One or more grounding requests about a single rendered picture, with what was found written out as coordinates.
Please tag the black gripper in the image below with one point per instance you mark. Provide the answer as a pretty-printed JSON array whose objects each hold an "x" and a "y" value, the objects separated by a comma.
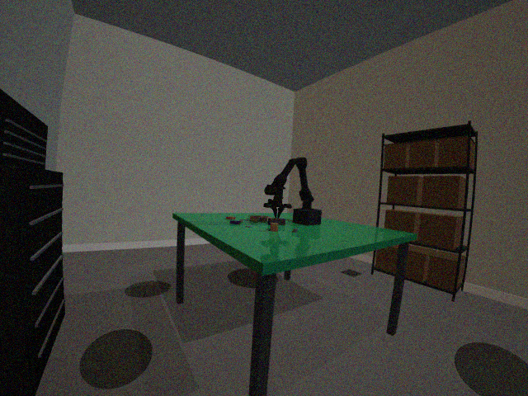
[{"x": 277, "y": 203}]

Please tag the tan rectangular tray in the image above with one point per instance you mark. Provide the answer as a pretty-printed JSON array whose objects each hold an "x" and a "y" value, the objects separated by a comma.
[{"x": 259, "y": 218}]

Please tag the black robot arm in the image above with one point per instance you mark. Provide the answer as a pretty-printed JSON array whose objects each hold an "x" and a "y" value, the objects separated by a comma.
[{"x": 277, "y": 186}]

